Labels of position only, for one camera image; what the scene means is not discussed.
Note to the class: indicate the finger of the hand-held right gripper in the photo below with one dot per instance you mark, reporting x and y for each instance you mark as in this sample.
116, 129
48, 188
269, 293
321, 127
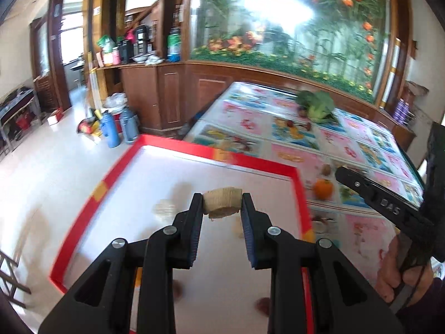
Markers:
379, 200

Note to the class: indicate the dark red fruit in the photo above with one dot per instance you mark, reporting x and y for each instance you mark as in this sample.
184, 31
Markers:
177, 289
262, 305

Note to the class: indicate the person's right hand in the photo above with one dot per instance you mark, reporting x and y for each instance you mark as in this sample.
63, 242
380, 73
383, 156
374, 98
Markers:
387, 271

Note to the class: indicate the brown mushroom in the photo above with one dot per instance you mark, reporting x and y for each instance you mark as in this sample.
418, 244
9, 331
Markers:
306, 126

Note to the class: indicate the black thermos pot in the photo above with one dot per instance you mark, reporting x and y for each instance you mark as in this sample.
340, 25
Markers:
141, 39

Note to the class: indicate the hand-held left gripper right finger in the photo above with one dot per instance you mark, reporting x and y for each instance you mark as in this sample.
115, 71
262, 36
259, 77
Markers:
248, 233

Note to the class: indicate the green bok choy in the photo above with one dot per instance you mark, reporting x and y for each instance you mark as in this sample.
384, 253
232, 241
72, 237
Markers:
314, 106

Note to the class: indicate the orange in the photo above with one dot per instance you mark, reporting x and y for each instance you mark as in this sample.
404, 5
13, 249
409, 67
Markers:
323, 189

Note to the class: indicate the brown kiwi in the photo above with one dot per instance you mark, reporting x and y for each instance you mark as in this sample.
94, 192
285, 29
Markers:
326, 169

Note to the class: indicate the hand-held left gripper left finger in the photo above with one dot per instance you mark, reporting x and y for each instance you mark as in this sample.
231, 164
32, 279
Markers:
196, 231

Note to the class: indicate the white bowl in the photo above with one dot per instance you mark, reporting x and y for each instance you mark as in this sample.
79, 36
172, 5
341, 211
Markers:
142, 57

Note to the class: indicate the dark side table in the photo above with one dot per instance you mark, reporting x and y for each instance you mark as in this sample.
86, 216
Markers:
15, 111

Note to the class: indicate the brown wooden cabinet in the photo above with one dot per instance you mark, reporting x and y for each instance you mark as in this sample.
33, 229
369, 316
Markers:
208, 90

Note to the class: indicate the folding metal stool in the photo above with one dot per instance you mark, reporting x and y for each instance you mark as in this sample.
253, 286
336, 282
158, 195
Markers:
12, 278

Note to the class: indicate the grey-blue thermos flask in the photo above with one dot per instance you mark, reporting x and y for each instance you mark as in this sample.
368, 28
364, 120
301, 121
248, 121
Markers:
131, 125

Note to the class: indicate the green plastic bottle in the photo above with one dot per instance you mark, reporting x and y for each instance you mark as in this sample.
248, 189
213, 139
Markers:
174, 45

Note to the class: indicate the black box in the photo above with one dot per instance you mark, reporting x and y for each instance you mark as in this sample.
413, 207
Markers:
126, 51

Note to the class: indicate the red-rimmed white tray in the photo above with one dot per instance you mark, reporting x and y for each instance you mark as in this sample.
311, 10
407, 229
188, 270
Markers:
139, 188

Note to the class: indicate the crumpled white plastic bag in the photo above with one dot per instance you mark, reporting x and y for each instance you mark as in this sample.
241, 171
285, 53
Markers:
115, 100

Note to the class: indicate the blue thermos flask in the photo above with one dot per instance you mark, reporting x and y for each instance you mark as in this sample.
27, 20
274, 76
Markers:
111, 130

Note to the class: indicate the person's right forearm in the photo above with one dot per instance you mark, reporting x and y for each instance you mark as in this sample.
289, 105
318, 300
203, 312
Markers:
427, 309

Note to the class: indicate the beige ribbed food chunk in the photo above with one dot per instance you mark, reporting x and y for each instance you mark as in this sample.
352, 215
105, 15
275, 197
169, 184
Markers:
222, 201

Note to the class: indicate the yellow and red bag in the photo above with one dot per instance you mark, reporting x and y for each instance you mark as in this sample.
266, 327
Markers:
88, 128

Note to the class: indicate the green snack bag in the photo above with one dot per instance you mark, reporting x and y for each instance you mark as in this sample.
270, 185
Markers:
106, 43

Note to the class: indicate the flower-print glass panel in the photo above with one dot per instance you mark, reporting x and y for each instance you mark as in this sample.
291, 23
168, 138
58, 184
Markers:
278, 41

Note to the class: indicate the red and white box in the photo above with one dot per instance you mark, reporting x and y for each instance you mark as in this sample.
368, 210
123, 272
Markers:
55, 116

